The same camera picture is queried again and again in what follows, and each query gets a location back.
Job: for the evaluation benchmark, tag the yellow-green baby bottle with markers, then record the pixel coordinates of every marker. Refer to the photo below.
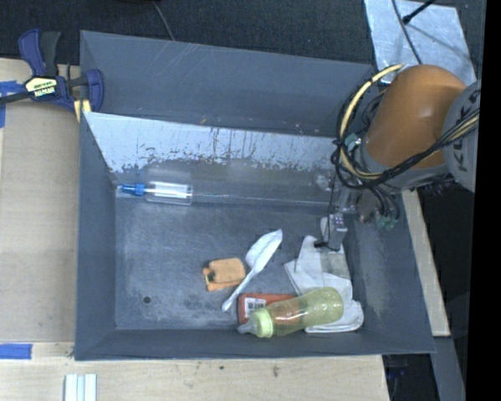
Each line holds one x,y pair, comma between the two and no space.
307,309

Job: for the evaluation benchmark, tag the white feather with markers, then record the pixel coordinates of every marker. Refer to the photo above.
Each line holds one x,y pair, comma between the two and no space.
264,248

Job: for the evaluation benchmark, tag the pale wood board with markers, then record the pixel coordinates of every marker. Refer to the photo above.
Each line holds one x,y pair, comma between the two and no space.
35,226

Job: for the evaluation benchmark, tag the red-brown flat block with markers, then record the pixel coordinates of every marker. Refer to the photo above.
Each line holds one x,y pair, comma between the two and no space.
253,302

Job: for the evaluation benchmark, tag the grey metal bin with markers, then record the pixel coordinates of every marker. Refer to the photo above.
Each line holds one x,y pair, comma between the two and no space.
181,242

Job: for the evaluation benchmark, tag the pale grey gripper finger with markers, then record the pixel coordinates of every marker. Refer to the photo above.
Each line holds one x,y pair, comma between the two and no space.
338,235
324,228

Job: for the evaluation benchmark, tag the clear bottle with blue cap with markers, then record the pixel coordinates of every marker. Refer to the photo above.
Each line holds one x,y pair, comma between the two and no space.
167,192

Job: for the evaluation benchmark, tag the white cloth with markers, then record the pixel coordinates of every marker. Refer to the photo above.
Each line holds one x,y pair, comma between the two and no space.
314,270

